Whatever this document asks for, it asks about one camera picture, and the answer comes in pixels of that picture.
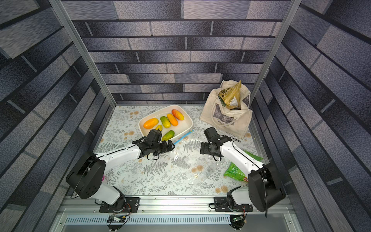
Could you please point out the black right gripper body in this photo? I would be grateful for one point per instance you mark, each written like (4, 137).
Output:
(207, 148)

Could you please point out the beige canvas tote bag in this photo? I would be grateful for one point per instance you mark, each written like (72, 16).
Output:
(233, 121)

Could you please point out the gold foil snack packet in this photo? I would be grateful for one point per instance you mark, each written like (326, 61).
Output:
(230, 97)

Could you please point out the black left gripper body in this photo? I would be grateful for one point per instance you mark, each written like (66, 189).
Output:
(156, 146)

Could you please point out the aluminium front rail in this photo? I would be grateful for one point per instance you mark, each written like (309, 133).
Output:
(148, 205)

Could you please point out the green yellow mango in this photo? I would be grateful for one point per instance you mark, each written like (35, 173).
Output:
(165, 122)

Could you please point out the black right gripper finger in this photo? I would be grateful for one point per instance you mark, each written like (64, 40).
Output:
(205, 149)
(217, 155)

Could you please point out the left aluminium frame post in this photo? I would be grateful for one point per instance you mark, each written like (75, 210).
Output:
(78, 42)

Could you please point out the red orange mango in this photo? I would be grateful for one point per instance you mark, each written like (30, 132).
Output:
(177, 114)

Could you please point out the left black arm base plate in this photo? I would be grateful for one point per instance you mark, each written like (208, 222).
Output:
(132, 203)

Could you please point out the aluminium frame post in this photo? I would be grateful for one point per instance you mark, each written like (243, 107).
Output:
(78, 42)
(293, 7)

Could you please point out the small circuit board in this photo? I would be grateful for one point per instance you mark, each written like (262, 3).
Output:
(237, 221)
(116, 219)

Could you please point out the orange yellow mango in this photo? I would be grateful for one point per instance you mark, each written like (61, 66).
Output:
(151, 123)

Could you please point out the clear blue-zipper zip-top bag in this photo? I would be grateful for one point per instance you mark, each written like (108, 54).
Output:
(187, 166)

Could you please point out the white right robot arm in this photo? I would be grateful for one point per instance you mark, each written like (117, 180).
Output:
(265, 187)

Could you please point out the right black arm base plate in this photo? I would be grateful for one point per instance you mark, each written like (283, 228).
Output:
(221, 204)

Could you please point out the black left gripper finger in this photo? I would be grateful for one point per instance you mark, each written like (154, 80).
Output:
(144, 151)
(169, 146)

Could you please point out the green snack bag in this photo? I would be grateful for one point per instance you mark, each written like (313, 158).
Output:
(235, 173)

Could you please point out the left small circuit board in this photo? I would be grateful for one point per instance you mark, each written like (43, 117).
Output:
(116, 219)

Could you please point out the right aluminium frame post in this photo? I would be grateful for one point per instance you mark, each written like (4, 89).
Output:
(293, 7)

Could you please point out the right small circuit board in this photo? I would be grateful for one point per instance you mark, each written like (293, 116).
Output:
(237, 221)

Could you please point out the white oval plastic tray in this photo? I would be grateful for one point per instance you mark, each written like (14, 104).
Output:
(183, 127)

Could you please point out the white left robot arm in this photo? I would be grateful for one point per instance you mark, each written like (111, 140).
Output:
(86, 177)

